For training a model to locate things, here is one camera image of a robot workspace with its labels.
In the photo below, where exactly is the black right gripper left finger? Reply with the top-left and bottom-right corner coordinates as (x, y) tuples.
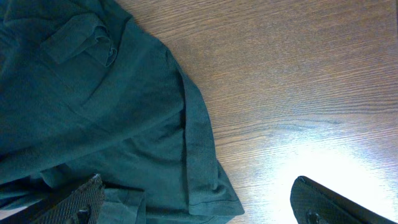
(1, 174), (105, 224)

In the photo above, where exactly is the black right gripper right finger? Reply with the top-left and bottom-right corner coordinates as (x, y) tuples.
(290, 176), (396, 224)

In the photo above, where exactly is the dark green t-shirt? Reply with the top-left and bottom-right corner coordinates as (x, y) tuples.
(1, 0), (244, 223)

